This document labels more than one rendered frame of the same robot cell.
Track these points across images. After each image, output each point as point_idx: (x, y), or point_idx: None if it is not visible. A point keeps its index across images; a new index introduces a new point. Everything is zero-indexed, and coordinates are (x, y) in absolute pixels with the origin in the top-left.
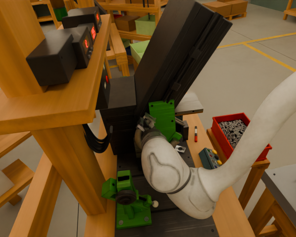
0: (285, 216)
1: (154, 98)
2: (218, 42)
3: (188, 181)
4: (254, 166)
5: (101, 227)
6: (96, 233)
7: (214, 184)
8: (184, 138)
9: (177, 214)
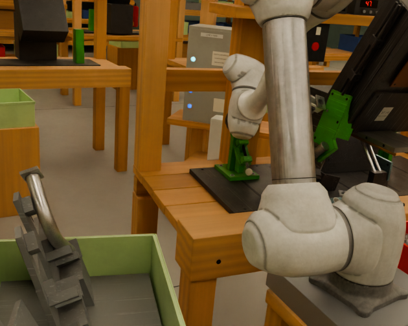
0: None
1: (340, 87)
2: (402, 38)
3: (242, 87)
4: None
5: (212, 165)
6: (206, 164)
7: (248, 95)
8: None
9: (249, 192)
